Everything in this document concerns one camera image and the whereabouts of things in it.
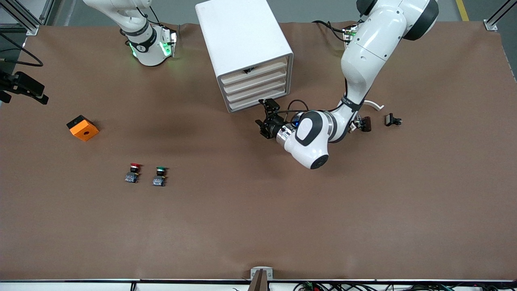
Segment tangled black cables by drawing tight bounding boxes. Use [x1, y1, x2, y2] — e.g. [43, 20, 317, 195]
[293, 281, 517, 291]

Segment metal table edge rail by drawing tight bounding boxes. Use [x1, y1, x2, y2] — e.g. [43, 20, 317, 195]
[0, 278, 517, 283]

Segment red push button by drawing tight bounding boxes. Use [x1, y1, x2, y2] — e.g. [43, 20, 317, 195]
[124, 163, 143, 183]

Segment white curved plastic clamp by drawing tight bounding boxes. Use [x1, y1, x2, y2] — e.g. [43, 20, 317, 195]
[348, 100, 385, 133]

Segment white drawer cabinet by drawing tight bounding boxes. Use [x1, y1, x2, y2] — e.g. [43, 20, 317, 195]
[195, 0, 294, 114]

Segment green push button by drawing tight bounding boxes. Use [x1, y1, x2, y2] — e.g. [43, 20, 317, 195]
[152, 166, 169, 187]

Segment grey camera post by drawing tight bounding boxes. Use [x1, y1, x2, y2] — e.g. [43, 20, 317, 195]
[247, 270, 270, 291]

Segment aluminium frame profile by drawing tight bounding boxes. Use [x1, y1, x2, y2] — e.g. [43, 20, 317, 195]
[0, 0, 55, 37]
[483, 0, 517, 32]

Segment orange and black box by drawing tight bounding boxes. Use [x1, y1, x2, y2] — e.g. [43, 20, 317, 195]
[66, 115, 99, 142]

